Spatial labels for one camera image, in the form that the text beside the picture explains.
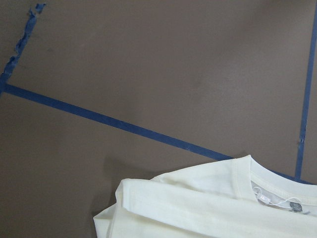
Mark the cream long-sleeve cat shirt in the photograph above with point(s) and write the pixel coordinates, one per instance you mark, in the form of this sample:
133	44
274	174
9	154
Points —
235	198

